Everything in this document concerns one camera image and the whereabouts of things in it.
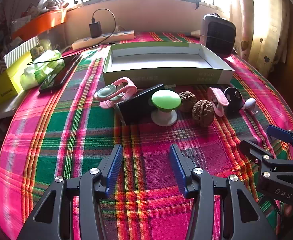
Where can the black rectangular flashlight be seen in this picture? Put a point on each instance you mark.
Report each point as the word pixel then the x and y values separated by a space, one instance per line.
pixel 136 105

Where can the yellow box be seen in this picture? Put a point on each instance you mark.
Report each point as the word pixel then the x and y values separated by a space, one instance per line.
pixel 4 85

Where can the brown walnut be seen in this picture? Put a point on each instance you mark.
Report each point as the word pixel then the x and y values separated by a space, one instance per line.
pixel 202 113
pixel 187 101

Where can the plaid tablecloth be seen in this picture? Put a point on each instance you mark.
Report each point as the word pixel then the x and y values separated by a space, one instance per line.
pixel 74 130

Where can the green tissue pack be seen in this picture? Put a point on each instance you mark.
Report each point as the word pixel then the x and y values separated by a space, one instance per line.
pixel 34 76

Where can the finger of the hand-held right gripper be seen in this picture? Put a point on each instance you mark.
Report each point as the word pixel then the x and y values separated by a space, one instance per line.
pixel 251 150
pixel 280 133

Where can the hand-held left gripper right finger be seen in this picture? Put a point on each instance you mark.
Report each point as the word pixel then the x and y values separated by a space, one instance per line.
pixel 177 165

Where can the small green printed box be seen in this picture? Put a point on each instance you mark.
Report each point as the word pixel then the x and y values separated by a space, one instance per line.
pixel 36 51

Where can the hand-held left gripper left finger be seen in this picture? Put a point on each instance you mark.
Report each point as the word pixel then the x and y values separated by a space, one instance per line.
pixel 114 167

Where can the heart print curtain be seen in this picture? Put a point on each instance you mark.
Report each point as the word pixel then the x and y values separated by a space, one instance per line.
pixel 261 30

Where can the black charger adapter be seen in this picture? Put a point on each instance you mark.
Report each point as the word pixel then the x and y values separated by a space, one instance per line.
pixel 95 29

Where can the grey portable heater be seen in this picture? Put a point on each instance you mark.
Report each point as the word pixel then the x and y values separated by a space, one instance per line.
pixel 219 36

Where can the clear plastic container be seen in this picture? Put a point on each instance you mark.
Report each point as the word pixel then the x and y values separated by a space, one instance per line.
pixel 55 41

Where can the white flat box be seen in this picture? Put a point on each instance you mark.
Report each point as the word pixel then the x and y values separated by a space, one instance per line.
pixel 1 110

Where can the white mushroom-shaped figurine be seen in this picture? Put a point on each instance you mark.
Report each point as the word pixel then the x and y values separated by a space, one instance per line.
pixel 250 103

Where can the pink curved clip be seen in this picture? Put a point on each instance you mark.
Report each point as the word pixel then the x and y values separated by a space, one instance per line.
pixel 217 97

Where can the beige cone-shaped object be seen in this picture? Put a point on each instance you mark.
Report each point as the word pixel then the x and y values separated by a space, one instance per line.
pixel 194 33

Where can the green white cardboard box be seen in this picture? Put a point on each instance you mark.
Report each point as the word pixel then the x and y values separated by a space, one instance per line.
pixel 161 62

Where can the orange tray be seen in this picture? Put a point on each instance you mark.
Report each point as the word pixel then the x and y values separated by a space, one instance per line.
pixel 39 23

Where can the pink green carabiner clip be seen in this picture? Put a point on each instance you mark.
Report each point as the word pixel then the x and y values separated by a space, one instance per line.
pixel 126 85

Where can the green capped mushroom stand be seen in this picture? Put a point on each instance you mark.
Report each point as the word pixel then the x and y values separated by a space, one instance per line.
pixel 165 98

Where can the black smartphone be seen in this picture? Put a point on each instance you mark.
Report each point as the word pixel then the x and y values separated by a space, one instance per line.
pixel 59 73

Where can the white power strip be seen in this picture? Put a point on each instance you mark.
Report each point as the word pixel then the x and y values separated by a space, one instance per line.
pixel 104 38

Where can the striped gift box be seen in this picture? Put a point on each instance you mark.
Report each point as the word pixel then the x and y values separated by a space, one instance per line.
pixel 19 52

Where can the black round disc gadget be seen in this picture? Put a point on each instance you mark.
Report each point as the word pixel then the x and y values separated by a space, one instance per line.
pixel 234 100

